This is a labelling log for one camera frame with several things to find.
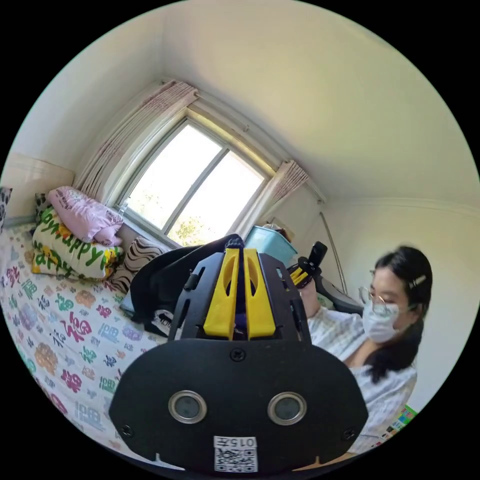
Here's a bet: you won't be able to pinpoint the black and white spotted pillow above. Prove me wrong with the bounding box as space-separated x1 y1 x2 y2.
0 186 14 233
34 192 53 226

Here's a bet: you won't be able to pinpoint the bed with printed sheet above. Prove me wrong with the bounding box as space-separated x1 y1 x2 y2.
0 151 211 462

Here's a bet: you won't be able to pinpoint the pink striped curtain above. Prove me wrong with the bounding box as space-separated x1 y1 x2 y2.
232 160 309 241
73 79 200 205

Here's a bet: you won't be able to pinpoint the light blue plastic box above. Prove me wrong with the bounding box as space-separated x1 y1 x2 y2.
244 224 299 269

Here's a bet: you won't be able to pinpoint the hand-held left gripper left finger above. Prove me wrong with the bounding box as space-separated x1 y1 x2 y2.
203 248 241 341

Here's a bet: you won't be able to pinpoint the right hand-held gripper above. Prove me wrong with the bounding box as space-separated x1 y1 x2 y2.
286 256 320 289

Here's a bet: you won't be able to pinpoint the metal pipe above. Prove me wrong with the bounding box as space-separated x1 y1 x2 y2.
319 211 348 295

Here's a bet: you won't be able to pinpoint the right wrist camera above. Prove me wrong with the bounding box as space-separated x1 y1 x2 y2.
307 241 328 271

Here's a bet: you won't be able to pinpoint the black long pants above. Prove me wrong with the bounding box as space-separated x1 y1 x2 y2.
129 233 248 338

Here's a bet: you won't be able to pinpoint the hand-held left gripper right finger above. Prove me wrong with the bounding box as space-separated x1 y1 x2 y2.
243 248 277 341

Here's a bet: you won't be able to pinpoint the pile of clothes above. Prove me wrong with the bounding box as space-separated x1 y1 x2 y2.
119 288 177 338

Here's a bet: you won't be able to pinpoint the zebra striped pillow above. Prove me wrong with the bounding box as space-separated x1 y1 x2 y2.
108 236 172 295

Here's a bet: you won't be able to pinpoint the white quilt with green print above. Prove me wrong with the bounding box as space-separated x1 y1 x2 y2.
31 206 125 280

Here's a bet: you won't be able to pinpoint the black chair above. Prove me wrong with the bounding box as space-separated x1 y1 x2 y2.
313 271 365 314

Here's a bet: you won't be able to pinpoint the person's body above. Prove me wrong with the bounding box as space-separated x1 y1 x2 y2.
337 245 434 455

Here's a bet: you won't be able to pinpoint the window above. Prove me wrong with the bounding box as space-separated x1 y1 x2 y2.
112 112 277 248

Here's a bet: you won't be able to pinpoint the person's right hand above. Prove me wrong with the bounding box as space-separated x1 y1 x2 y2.
299 283 322 320

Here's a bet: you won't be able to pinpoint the pink folded blanket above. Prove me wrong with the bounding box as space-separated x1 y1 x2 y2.
47 186 125 247

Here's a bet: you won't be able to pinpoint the person's right forearm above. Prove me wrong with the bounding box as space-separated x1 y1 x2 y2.
307 305 367 361

